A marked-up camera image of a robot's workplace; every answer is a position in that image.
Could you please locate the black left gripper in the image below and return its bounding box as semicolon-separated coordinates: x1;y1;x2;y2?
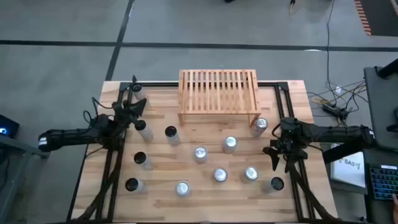
108;98;147;131

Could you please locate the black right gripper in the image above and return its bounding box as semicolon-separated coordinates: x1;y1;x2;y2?
262;117;308;174

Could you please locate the tall Celsius peach can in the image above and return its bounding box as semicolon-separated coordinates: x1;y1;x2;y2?
164;125;181;147

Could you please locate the pale pink Spindrift can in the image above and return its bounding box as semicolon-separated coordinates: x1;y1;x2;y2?
221;136;239;154

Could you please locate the Spindrift can with fruit emblem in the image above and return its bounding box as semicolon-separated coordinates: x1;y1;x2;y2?
193;146;209;164

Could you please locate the wooden slatted shelf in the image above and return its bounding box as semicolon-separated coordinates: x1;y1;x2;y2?
178;68;262;128

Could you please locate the black desk support bar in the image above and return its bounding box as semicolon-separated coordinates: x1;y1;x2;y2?
322;141;364;163

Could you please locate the white printed sign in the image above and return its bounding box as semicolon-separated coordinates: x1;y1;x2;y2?
329;151;367;189

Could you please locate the black power strip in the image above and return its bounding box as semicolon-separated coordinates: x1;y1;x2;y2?
322;103;349;121

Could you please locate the pink and silver Spindrift can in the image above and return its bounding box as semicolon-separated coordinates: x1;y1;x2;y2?
175;181;192;198

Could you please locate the grey metal stand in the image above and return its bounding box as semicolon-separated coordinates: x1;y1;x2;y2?
0;133;51;224

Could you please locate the dark grey desk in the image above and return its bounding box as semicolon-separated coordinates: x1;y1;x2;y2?
363;65;398;152

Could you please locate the black box with blue light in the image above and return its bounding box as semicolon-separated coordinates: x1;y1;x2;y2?
0;114;20;139

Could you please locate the black mat with striped edge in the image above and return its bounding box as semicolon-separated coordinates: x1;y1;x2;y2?
353;0;398;37

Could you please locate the black sleeved cable bundle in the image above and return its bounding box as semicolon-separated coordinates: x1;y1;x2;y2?
289;164;338;223
73;146;127;223

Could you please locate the long black floor cable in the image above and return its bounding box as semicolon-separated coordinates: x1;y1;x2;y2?
325;0;337;105

